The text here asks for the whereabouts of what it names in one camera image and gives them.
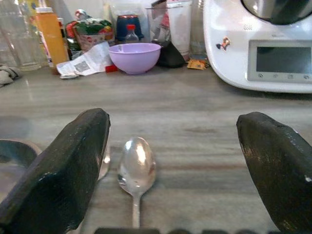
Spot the grey cloth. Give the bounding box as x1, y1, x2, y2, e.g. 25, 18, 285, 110
0, 63, 21, 88

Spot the steel mixing jug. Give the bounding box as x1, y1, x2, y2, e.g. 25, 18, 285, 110
240, 0, 312, 25

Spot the black pouch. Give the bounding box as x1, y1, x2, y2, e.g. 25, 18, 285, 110
157, 41, 186, 69

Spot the dark blue jar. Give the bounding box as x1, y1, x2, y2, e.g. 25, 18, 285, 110
116, 14, 145, 42

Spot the round metal plate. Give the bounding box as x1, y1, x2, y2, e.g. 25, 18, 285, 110
0, 138, 43, 203

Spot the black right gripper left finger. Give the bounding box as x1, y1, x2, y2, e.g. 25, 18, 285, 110
0, 108, 112, 234

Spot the orange juice bottle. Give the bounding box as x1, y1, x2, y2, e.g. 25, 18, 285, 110
35, 6, 70, 68

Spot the clear plastic container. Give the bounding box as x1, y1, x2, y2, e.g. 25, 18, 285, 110
146, 6, 171, 45

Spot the colourful snack bag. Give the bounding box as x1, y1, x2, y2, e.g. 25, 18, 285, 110
65, 9, 115, 52

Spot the silver metal spoon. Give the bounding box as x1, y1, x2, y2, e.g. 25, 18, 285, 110
97, 146, 112, 181
117, 136, 156, 229

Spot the orange packet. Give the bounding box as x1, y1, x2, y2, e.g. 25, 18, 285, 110
187, 59, 209, 71

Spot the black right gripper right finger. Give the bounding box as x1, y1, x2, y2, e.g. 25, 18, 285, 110
235, 111, 312, 232

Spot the clear glass jar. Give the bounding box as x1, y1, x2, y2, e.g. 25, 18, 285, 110
0, 0, 47, 72

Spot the white paper bag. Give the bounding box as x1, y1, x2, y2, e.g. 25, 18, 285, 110
167, 0, 192, 57

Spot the cartoon sticker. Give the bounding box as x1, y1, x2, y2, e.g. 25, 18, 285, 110
215, 36, 231, 52

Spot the white kitchen food processor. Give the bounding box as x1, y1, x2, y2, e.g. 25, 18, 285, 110
202, 0, 312, 94

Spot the tall clear glass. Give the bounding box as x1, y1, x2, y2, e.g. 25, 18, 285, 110
190, 0, 208, 59

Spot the white paper leaflet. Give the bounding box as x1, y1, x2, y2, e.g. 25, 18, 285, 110
56, 41, 114, 80

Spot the purple plastic bowl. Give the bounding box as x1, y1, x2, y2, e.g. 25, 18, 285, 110
108, 42, 162, 75

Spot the red-capped clear bottle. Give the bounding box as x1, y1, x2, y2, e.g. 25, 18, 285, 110
124, 24, 140, 44

